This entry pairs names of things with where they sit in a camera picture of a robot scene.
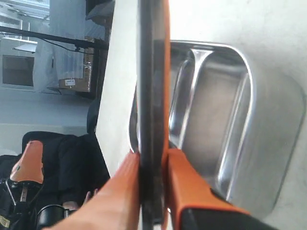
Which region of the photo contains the cardboard box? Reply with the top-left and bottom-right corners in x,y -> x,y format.
59,48 -> 94,92

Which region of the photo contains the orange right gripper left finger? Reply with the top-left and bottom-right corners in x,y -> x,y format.
49,152 -> 140,230

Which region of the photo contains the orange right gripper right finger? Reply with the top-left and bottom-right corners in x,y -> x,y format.
166,148 -> 272,230

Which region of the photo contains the dark lid with orange seal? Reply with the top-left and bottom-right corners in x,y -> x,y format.
137,0 -> 170,230

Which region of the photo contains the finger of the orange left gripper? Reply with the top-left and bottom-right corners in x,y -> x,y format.
10,140 -> 44,184

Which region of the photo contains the steel two-compartment lunch box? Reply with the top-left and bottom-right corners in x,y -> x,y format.
128,40 -> 306,215

